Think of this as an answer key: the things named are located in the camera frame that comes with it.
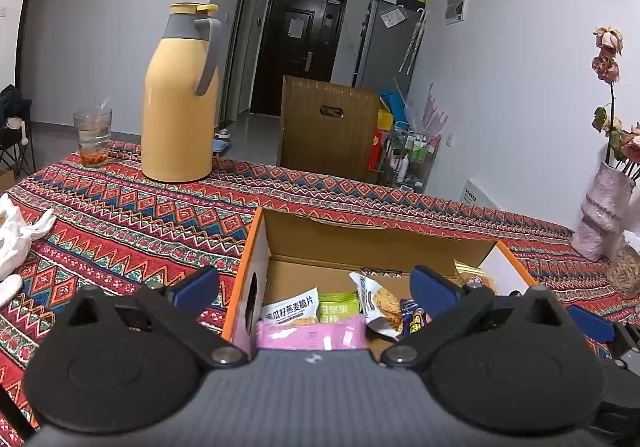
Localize red blue snack bag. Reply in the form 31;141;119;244
400;299;431;337

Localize pink snack packet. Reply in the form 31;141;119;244
256;315;367;351

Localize green white nut bar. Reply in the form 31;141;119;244
318;291;360;323

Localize orange snack packet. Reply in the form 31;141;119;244
454;259;499;294

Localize white silver snack packet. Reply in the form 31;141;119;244
349;273;404;340

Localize patterned red tablecloth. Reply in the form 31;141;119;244
1;143;639;412

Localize red cardboard snack box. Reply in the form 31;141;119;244
221;208;535;354

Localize pink ceramic vase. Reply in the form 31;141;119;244
570;162;636;261

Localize white cotton glove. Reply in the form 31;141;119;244
0;193;56;306

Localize dried pink roses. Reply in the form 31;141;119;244
591;26;639;184

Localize glass cup with drink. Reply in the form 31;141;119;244
73;98;113;168

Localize yellow thermos jug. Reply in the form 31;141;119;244
141;2;222;184

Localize brown cardboard box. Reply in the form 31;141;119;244
278;76;378;181

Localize black folding chair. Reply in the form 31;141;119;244
0;84;37;176

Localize grey refrigerator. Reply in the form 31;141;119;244
352;0;425;94

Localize dark entrance door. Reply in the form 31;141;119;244
250;0;347;117

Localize wire basket cart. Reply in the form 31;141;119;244
378;122;442;194

